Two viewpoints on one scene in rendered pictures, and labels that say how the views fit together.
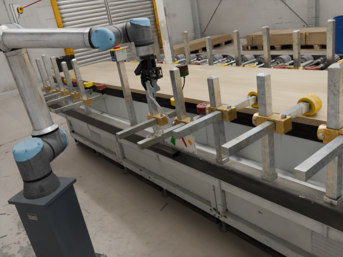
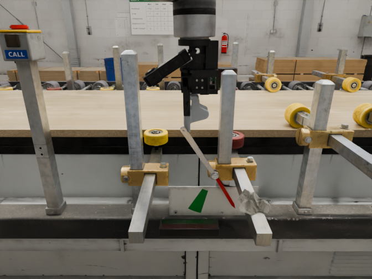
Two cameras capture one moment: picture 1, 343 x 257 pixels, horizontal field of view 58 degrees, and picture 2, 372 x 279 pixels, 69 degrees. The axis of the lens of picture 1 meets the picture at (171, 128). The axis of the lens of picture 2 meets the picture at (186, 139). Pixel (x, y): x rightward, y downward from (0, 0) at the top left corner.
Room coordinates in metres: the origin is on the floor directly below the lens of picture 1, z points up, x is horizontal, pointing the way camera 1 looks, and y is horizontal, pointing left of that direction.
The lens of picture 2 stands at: (1.15, 0.58, 1.21)
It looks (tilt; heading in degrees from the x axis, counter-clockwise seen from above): 21 degrees down; 305
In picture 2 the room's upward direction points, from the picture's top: straight up
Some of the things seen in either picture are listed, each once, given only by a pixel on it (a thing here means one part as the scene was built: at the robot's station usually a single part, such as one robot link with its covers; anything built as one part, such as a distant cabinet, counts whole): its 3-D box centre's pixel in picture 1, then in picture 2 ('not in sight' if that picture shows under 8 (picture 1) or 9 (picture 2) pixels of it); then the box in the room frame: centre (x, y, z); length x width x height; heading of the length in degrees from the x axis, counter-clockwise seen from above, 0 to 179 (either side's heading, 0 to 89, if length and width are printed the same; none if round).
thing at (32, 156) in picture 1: (32, 157); not in sight; (1.51, 0.74, 0.79); 0.17 x 0.15 x 0.18; 165
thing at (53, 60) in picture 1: (59, 82); not in sight; (2.90, 0.94, 0.92); 0.03 x 0.03 x 0.48; 35
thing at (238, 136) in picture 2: (205, 114); (231, 149); (1.51, -0.18, 0.85); 0.08 x 0.08 x 0.11
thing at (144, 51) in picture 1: (146, 50); (194, 28); (1.50, 0.05, 1.22); 0.10 x 0.09 x 0.05; 125
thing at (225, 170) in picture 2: (186, 123); (231, 168); (1.45, -0.08, 0.85); 0.13 x 0.06 x 0.05; 35
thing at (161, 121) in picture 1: (157, 119); (145, 174); (1.65, 0.07, 0.83); 0.13 x 0.06 x 0.05; 35
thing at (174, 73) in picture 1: (181, 115); (223, 156); (1.47, -0.06, 0.89); 0.03 x 0.03 x 0.48; 35
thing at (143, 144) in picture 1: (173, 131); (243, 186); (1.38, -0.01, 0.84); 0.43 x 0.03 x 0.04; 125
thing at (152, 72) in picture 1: (149, 68); (197, 67); (1.49, 0.05, 1.14); 0.09 x 0.08 x 0.12; 35
